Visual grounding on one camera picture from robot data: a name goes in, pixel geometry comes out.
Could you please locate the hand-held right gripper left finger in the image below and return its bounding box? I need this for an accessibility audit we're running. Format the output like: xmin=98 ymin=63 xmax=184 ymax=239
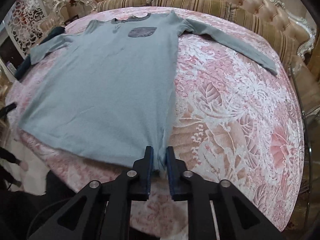
xmin=27 ymin=146 xmax=153 ymax=240

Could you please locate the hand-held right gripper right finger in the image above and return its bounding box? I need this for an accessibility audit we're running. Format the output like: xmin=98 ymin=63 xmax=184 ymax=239
xmin=166 ymin=146 xmax=283 ymax=240

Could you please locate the light blue long-sleeve shirt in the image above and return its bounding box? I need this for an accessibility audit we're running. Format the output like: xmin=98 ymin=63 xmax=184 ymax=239
xmin=19 ymin=9 xmax=278 ymax=174

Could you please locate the dark blue folded garment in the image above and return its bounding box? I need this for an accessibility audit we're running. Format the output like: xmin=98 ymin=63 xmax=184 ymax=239
xmin=15 ymin=26 xmax=64 ymax=80

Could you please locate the person's leg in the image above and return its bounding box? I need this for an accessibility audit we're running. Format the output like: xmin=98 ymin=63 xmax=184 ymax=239
xmin=0 ymin=146 xmax=28 ymax=172

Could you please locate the white lattice screen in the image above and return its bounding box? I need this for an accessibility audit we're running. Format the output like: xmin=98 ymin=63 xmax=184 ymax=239
xmin=7 ymin=0 xmax=54 ymax=53

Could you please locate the pink carved armchair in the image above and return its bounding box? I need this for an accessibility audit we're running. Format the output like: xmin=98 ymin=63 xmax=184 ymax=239
xmin=40 ymin=0 xmax=68 ymax=34

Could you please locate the striped bolster cushion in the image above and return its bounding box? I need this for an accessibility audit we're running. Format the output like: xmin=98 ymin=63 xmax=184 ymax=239
xmin=231 ymin=5 xmax=302 ymax=63
xmin=96 ymin=0 xmax=153 ymax=12
xmin=149 ymin=0 xmax=237 ymax=27

